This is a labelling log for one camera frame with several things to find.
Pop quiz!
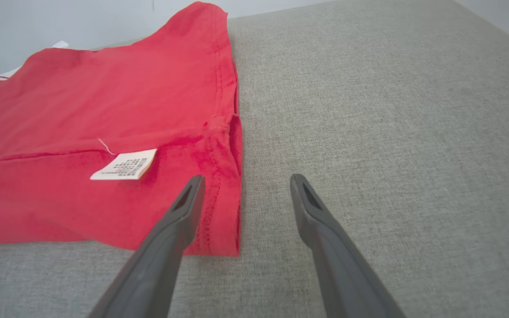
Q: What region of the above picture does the red garment with white trim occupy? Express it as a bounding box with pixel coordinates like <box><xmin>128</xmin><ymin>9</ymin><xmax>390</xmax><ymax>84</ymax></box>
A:
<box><xmin>0</xmin><ymin>1</ymin><xmax>243</xmax><ymax>257</ymax></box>

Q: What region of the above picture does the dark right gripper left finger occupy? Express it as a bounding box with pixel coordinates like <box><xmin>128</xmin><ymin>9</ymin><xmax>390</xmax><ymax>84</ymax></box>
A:
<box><xmin>87</xmin><ymin>175</ymin><xmax>205</xmax><ymax>318</ymax></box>

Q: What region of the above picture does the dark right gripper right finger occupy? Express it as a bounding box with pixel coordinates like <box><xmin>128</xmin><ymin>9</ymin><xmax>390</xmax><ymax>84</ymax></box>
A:
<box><xmin>290</xmin><ymin>174</ymin><xmax>407</xmax><ymax>318</ymax></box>

